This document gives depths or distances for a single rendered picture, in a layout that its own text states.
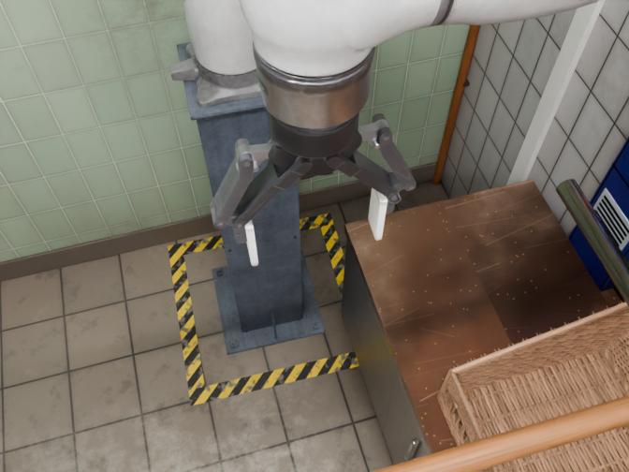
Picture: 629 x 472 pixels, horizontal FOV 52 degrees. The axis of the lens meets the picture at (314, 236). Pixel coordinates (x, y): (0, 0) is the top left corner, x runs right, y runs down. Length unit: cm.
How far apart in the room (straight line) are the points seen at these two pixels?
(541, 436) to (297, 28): 52
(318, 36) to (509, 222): 130
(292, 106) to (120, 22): 121
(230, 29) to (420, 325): 76
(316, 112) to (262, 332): 165
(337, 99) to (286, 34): 7
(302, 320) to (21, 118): 102
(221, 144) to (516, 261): 75
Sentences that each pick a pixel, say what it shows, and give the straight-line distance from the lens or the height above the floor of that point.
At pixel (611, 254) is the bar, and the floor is 117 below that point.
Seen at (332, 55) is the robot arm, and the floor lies 162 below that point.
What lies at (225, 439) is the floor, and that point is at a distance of 200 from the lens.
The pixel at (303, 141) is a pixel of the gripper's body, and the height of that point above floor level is 152.
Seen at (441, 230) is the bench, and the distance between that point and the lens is 163.
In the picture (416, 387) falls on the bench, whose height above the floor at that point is 58.
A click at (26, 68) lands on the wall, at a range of 175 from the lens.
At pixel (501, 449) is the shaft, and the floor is 121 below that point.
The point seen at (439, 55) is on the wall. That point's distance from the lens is 202.
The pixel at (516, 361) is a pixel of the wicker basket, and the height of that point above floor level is 69.
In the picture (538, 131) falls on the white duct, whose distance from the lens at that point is 175.
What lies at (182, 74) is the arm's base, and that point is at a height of 102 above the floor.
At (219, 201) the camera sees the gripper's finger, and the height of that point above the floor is 142.
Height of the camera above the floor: 191
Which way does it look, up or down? 56 degrees down
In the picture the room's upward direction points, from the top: straight up
